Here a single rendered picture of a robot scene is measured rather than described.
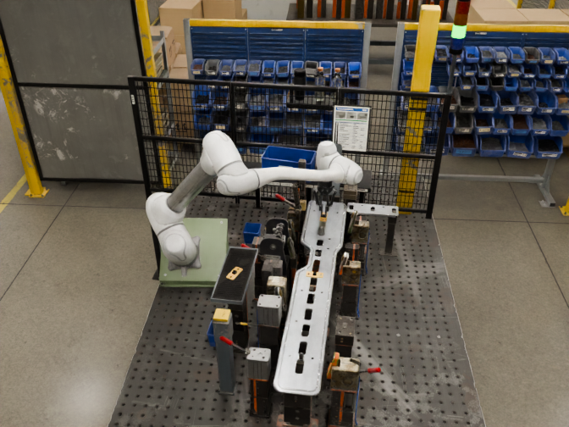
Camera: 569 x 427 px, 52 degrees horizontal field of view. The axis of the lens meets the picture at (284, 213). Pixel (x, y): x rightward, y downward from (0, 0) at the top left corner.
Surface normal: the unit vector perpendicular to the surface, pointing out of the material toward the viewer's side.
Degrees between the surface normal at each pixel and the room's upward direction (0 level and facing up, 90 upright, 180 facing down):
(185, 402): 0
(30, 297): 0
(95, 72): 92
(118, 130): 93
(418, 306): 0
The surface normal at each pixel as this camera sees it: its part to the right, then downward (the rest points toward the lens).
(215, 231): -0.02, -0.24
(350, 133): -0.14, 0.56
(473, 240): 0.00, -0.83
